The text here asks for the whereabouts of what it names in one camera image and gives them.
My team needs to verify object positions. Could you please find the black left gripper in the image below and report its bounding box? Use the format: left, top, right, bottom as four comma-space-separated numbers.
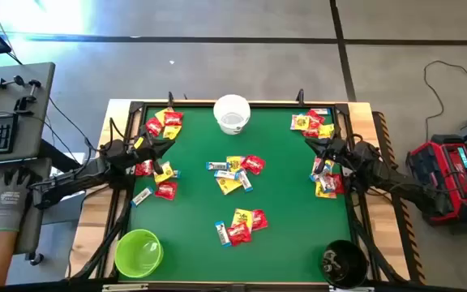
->
134, 136, 176, 176

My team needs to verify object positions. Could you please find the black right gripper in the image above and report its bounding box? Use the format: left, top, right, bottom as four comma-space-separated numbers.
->
305, 137, 348, 176

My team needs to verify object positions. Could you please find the red Skittles candy packet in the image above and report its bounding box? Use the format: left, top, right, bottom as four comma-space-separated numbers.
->
306, 108, 327, 125
135, 159, 155, 178
163, 110, 185, 127
251, 208, 269, 232
301, 121, 320, 139
145, 117, 164, 138
330, 173, 345, 195
154, 180, 178, 201
240, 154, 267, 176
226, 221, 253, 247

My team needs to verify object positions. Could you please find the yellow Sour Patch candy packet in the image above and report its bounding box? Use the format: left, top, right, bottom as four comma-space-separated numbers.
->
317, 122, 336, 140
154, 106, 174, 127
216, 176, 243, 196
315, 180, 338, 200
289, 114, 311, 131
162, 124, 183, 141
225, 155, 246, 174
153, 161, 175, 185
312, 157, 335, 176
231, 208, 255, 233

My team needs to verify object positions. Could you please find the black plastic bucket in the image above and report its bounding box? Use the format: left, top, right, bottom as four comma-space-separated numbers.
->
320, 238, 371, 290

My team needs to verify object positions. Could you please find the wooden table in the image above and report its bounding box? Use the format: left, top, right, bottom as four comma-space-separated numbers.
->
66, 98, 411, 285

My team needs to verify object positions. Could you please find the green table mat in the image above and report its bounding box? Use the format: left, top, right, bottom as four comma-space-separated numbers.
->
127, 105, 353, 284

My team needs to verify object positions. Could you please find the lime green plastic bucket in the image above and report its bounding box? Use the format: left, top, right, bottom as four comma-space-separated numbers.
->
114, 228, 165, 280

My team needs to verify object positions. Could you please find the black yellow hazard strip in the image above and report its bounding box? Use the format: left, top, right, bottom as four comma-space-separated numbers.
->
373, 111, 427, 285

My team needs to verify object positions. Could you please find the red black power station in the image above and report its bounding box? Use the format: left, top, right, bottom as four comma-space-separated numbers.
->
405, 133, 467, 227

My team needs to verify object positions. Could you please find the grey desk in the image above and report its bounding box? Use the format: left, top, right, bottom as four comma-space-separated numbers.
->
0, 61, 56, 261

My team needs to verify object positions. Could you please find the person's hand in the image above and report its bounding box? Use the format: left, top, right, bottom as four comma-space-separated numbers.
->
0, 168, 32, 234

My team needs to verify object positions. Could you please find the black metal table frame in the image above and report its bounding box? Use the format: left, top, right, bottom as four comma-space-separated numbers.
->
69, 89, 411, 285

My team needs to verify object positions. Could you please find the black floor cable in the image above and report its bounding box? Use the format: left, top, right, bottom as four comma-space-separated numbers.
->
422, 59, 467, 131

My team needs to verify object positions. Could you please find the silver metal bracket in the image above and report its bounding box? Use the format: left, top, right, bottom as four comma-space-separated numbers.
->
328, 285, 375, 292
101, 283, 149, 292

